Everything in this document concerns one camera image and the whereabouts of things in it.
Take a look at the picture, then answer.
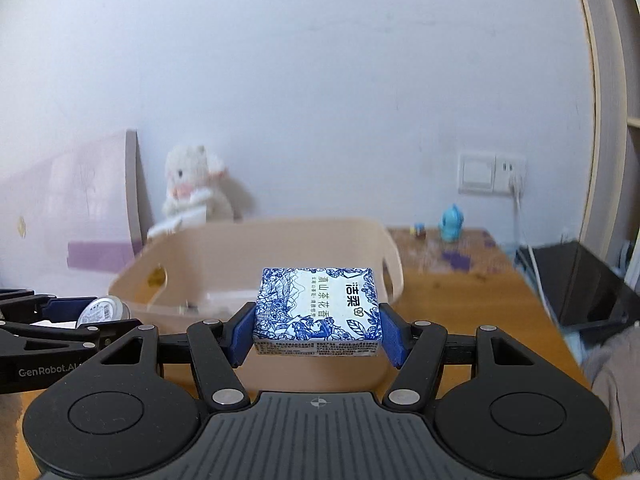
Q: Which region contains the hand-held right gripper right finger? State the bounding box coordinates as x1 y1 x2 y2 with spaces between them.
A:
380 304 547 412

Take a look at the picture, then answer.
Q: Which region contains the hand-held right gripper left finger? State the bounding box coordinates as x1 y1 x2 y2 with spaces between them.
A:
90 302 257 412

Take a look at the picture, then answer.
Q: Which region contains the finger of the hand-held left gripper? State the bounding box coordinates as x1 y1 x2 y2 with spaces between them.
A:
0 288 98 322
0 319 143 357

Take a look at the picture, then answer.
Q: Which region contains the round silver tin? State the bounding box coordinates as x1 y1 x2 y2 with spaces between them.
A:
77 296 132 330

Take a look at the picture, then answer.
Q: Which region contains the blue white floral tissue pack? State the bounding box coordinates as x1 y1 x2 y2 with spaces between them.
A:
251 266 382 358

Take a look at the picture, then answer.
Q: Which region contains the beige plastic storage bin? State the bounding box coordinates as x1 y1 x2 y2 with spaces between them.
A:
107 217 405 393

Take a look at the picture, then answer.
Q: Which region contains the purple bed headboard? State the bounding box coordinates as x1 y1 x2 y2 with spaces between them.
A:
0 129 153 311

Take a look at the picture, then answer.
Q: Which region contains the blue toy figurine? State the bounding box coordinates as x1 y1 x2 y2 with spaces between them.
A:
439 204 466 243

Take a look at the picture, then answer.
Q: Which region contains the white plush sheep toy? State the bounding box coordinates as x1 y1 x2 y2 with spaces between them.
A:
161 144 241 223

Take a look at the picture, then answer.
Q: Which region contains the grey cloth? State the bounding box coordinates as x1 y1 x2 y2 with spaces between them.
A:
590 327 640 461

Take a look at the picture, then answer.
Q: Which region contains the white shelf unit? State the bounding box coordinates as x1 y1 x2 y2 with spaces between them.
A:
570 0 640 281

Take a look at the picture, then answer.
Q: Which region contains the white wall switch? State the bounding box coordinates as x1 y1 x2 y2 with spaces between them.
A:
458 152 497 195

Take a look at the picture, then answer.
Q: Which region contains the white plug with cable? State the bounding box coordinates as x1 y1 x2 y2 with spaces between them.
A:
506 172 557 322

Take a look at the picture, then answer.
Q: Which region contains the white wall socket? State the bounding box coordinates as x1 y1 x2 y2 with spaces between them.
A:
494 156 528 196

